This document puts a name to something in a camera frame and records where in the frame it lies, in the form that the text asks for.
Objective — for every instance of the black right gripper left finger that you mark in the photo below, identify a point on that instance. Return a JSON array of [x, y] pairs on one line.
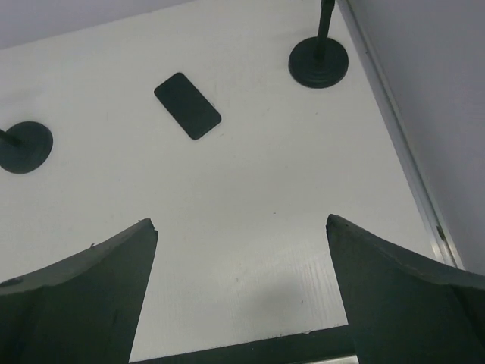
[[82, 309]]

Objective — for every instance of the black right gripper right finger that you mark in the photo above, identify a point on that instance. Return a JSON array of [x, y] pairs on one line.
[[403, 307]]

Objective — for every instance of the black phone stand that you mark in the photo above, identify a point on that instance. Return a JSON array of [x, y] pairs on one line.
[[319, 62], [25, 147]]

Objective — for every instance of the aluminium frame rail right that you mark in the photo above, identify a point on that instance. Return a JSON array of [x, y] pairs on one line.
[[441, 239]]

